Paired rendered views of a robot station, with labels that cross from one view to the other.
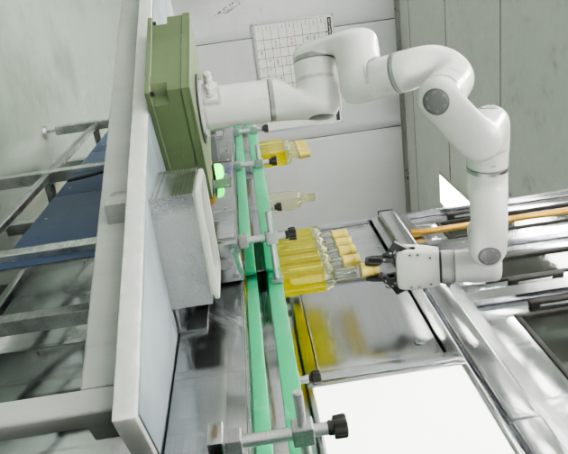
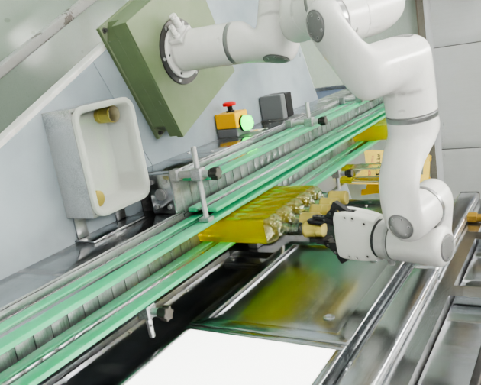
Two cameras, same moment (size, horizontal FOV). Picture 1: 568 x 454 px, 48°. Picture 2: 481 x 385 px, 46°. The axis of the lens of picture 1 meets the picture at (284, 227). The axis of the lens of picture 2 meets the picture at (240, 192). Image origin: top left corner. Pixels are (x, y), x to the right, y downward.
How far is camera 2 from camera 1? 0.84 m
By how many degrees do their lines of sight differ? 34
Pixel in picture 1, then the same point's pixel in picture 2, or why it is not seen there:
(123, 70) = not seen: hidden behind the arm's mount
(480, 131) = (355, 60)
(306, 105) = (253, 45)
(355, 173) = not seen: outside the picture
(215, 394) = (15, 287)
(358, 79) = (286, 13)
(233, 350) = (79, 261)
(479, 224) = (383, 183)
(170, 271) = (62, 182)
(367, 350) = (274, 312)
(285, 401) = (51, 308)
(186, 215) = (66, 131)
